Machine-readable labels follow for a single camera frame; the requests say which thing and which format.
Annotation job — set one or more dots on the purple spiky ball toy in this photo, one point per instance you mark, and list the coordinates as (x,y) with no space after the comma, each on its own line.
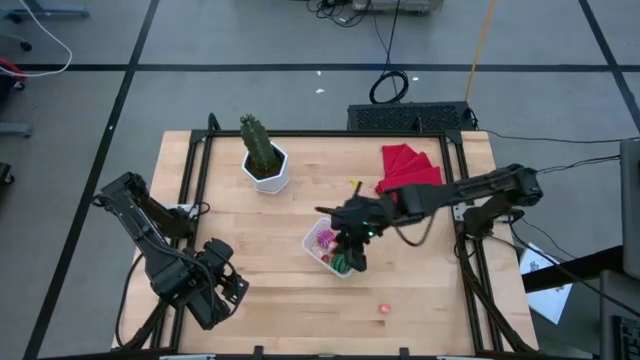
(326,237)

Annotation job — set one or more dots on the grey monitor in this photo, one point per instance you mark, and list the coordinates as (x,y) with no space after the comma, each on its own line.
(631,200)

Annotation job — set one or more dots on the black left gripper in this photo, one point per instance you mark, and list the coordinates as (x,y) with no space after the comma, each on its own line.
(215,300)

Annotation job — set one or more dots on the clear plastic container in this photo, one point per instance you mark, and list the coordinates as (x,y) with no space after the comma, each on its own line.
(312,245)

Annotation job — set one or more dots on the grey computer case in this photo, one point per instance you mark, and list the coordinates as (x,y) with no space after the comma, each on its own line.
(400,5)

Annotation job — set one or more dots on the grey desk foot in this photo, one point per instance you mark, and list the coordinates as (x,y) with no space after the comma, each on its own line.
(15,131)

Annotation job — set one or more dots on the red and black cart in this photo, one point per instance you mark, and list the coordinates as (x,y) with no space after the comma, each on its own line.
(7,67)

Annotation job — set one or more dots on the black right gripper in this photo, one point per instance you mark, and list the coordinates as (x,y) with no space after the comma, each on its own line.
(370,215)

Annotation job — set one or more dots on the white hexagonal plant pot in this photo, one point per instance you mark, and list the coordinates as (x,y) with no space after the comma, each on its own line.
(270,186)

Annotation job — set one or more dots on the black bar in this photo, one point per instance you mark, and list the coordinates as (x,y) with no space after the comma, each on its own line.
(570,270)

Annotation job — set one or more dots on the white paper sheet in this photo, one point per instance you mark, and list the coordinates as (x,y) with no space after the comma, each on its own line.
(550,300)

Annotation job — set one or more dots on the black table clamp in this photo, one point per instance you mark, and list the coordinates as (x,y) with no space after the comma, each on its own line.
(258,350)
(404,352)

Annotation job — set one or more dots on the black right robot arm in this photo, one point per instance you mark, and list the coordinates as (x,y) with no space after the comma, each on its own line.
(475,187)

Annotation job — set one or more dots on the black keyboard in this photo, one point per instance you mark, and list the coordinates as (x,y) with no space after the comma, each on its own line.
(400,117)
(627,340)

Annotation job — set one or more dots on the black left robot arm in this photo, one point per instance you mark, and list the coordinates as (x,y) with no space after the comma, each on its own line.
(165,260)

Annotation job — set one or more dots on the red folded cloth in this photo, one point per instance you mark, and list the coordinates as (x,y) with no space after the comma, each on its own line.
(405,160)

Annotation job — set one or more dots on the black aluminium table frame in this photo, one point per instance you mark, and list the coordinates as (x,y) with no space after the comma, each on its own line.
(325,133)

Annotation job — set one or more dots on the green cactus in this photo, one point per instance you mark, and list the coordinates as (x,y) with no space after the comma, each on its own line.
(257,142)

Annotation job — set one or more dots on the black caster wheel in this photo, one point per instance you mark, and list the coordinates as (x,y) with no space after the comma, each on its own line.
(25,46)

